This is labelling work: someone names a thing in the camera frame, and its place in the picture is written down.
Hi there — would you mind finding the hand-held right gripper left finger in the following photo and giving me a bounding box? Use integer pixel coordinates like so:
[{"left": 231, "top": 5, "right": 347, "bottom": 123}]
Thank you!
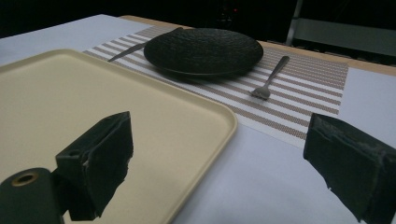
[{"left": 55, "top": 111, "right": 134, "bottom": 222}]

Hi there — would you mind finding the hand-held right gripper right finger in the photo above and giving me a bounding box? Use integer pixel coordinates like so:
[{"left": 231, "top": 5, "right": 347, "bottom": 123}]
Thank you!
[{"left": 303, "top": 112, "right": 396, "bottom": 224}]

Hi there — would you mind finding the beige plastic tray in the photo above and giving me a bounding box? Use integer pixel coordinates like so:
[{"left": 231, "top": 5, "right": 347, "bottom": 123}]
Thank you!
[{"left": 0, "top": 49, "right": 238, "bottom": 224}]

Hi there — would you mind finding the metal table knife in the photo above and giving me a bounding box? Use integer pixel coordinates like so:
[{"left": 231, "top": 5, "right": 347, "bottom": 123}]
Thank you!
[{"left": 107, "top": 26, "right": 184, "bottom": 63}]

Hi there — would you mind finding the metal fork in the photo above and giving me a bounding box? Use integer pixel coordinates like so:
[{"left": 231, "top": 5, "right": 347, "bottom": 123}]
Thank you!
[{"left": 250, "top": 55, "right": 290, "bottom": 101}]

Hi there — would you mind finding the black textured plate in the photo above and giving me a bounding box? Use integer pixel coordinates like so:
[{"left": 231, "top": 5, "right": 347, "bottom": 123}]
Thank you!
[{"left": 143, "top": 27, "right": 264, "bottom": 77}]

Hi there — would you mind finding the white table sheet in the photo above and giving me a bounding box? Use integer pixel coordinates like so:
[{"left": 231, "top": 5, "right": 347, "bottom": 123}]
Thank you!
[{"left": 0, "top": 13, "right": 396, "bottom": 224}]

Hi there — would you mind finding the striped placemat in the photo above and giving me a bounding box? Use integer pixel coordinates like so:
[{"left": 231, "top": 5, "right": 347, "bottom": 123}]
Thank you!
[{"left": 83, "top": 24, "right": 349, "bottom": 149}]

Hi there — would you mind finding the grey metal stand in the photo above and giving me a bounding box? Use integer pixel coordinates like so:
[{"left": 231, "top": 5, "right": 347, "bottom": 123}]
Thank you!
[{"left": 285, "top": 0, "right": 396, "bottom": 58}]

